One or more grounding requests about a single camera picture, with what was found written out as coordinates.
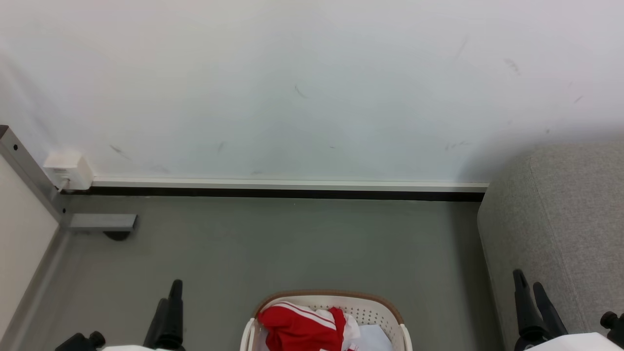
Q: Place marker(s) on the red white-striped garment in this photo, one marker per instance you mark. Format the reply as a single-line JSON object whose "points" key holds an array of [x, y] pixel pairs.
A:
{"points": [[297, 329]]}

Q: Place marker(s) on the beige partition panel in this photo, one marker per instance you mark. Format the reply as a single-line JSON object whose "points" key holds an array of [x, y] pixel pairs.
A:
{"points": [[19, 234]]}

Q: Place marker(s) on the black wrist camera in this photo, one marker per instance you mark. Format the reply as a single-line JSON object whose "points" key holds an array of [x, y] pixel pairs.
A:
{"points": [[85, 342], [615, 329]]}

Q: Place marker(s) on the white and black skirting strip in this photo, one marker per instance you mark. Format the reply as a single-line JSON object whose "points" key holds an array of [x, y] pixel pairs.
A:
{"points": [[292, 187]]}

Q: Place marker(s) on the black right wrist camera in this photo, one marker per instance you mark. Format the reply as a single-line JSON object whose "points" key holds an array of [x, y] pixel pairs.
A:
{"points": [[615, 329]]}

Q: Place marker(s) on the grey fabric sofa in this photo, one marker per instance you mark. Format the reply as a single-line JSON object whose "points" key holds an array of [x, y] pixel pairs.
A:
{"points": [[560, 219]]}

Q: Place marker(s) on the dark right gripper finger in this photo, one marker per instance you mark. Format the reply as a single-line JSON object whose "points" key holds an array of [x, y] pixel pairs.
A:
{"points": [[548, 312], [525, 312]]}

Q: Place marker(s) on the pale sheet lining basket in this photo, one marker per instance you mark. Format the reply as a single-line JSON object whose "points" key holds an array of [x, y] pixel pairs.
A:
{"points": [[375, 339]]}

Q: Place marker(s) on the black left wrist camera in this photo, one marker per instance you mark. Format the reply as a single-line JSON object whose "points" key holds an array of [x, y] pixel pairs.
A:
{"points": [[85, 342]]}

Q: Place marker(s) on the grey metal frame post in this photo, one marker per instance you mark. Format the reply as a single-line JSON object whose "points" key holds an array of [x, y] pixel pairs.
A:
{"points": [[29, 168]]}

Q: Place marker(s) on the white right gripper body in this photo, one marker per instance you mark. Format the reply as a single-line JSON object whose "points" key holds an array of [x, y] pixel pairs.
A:
{"points": [[575, 343]]}

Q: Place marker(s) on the white perforated laundry basket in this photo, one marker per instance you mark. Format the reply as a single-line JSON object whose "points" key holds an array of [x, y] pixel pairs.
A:
{"points": [[375, 312]]}

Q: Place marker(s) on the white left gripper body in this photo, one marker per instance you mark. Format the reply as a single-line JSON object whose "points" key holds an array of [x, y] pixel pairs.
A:
{"points": [[131, 349]]}

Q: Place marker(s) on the white wall socket box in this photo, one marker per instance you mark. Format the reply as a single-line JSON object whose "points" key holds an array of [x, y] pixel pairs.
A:
{"points": [[68, 170]]}

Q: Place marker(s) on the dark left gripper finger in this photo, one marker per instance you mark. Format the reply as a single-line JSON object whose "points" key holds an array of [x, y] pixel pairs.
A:
{"points": [[175, 312], [160, 321]]}

